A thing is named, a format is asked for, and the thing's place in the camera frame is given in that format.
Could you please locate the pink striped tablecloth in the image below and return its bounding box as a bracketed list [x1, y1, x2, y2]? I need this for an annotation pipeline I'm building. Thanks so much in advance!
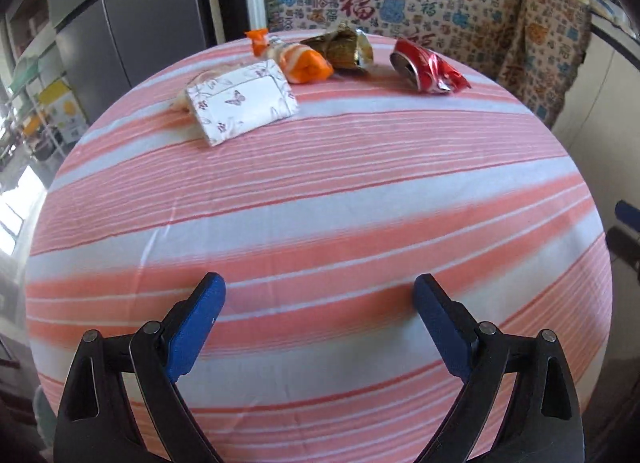
[25, 37, 613, 462]

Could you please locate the orange snack wrapper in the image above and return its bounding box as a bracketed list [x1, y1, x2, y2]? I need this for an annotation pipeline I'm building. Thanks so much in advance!
[245, 28, 334, 85]

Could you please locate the grey refrigerator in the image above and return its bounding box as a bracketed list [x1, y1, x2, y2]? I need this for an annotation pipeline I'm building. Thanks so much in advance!
[47, 0, 216, 122]

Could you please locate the crushed red soda can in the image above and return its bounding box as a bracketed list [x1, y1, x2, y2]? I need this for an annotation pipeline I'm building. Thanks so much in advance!
[390, 39, 471, 94]

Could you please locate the brown gold foil wrapper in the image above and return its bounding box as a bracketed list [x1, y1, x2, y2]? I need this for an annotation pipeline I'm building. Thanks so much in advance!
[302, 23, 374, 72]

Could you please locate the white butterfly tissue pack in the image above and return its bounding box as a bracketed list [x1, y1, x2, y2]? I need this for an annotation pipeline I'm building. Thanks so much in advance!
[180, 59, 298, 146]

